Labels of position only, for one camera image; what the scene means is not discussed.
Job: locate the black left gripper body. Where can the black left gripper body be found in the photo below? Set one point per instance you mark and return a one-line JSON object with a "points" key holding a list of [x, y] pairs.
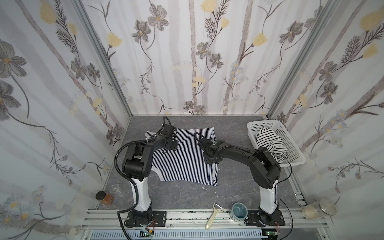
{"points": [[171, 139]]}

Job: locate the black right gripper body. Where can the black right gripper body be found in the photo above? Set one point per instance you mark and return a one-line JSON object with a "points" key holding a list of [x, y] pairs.
{"points": [[204, 145]]}

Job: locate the blue white striped tank top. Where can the blue white striped tank top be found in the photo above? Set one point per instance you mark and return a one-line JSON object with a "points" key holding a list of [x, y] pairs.
{"points": [[186, 163]]}

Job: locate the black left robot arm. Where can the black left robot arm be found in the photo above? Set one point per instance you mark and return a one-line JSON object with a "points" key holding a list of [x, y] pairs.
{"points": [[133, 162]]}

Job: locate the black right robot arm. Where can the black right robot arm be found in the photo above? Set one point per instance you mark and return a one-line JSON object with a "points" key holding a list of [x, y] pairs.
{"points": [[263, 167]]}

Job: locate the black white striped tank top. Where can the black white striped tank top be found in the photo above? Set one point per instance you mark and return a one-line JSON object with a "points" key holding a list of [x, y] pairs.
{"points": [[268, 139]]}

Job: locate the teal ceramic mug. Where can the teal ceramic mug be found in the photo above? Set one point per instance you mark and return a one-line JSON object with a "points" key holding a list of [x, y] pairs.
{"points": [[239, 212]]}

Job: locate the cream vegetable peeler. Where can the cream vegetable peeler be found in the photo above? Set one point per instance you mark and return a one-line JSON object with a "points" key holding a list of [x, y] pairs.
{"points": [[216, 209]]}

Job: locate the white plastic laundry basket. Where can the white plastic laundry basket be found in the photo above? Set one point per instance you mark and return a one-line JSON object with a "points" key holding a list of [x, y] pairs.
{"points": [[295, 156]]}

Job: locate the amber spice jar black lid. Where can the amber spice jar black lid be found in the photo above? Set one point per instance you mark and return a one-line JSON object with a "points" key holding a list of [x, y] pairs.
{"points": [[105, 198]]}

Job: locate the clear jar with metal lid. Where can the clear jar with metal lid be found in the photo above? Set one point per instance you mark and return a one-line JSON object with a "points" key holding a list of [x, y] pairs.
{"points": [[319, 209]]}

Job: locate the aluminium mounting rail frame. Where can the aluminium mounting rail frame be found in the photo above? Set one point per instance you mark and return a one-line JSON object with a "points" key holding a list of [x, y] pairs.
{"points": [[191, 225]]}

